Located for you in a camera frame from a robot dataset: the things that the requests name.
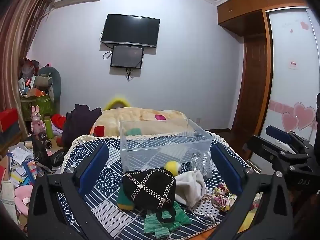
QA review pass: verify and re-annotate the floral fabric scrunchie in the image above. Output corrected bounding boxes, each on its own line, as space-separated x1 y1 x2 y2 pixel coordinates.
211 183 237 212

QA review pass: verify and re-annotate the green yellow sponge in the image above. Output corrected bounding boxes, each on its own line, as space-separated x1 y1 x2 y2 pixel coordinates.
117 186 135 211

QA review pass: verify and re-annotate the black bag with chain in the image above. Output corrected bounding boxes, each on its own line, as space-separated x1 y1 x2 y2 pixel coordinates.
122 168 176 217

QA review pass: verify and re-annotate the brown wooden door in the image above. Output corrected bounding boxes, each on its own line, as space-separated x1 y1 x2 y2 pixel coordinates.
232 35 267 144

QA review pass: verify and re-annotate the white cloth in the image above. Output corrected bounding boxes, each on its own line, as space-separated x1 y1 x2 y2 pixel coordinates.
175 170 206 208

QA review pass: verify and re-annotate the yellow plush ball toy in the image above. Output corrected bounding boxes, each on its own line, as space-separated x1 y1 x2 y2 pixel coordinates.
164 161 182 176

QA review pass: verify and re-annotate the brown wooden wardrobe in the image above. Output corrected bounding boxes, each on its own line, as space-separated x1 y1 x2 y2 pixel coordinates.
217 0 306 160

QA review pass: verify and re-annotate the dark purple clothing pile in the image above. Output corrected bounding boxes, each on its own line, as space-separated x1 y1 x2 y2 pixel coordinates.
61 104 102 148

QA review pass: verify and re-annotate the green water bottle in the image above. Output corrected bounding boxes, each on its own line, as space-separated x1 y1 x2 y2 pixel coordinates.
44 116 54 139

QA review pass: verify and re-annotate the blue patterned tablecloth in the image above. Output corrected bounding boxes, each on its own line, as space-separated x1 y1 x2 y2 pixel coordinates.
62 132 247 239

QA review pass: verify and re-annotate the red plush item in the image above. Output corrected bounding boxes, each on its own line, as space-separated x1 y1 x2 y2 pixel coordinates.
51 114 66 130

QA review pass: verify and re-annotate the pink plush toy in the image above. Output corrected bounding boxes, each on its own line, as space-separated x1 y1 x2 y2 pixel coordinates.
14 185 33 217

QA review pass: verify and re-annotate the beige plush blanket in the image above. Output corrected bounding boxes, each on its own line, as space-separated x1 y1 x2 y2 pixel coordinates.
90 107 188 137

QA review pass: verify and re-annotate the clear plastic storage box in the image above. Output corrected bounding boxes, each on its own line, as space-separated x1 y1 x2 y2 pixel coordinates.
120 119 213 172

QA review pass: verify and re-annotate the pink rabbit figurine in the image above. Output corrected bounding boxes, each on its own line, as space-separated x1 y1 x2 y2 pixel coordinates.
30 105 46 135

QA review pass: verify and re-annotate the yellow plush headband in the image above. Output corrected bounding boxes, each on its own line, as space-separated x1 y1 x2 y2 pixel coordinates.
104 96 131 111

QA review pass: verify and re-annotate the green knitted cloth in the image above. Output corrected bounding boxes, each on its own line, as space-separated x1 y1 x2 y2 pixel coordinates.
144 202 191 239

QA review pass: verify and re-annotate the green cardboard box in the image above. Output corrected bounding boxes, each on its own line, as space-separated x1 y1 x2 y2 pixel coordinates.
20 93 57 123

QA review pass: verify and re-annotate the red gift box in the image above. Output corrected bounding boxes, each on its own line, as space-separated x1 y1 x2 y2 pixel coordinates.
0 108 18 133

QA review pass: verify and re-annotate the white sliding wardrobe door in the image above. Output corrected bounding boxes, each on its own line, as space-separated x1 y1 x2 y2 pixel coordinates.
260 7 319 152

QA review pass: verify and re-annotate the grey green plush toy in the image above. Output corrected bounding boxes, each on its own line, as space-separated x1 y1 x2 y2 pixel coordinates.
35 67 61 112

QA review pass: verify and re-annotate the striped brown curtain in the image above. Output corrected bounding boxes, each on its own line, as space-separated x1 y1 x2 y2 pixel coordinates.
1 0 52 138

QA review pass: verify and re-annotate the small black wall monitor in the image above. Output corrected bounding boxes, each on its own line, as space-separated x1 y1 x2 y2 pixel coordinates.
110 45 144 69

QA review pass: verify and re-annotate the large black wall television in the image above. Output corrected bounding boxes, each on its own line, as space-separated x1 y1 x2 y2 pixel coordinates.
101 14 160 48

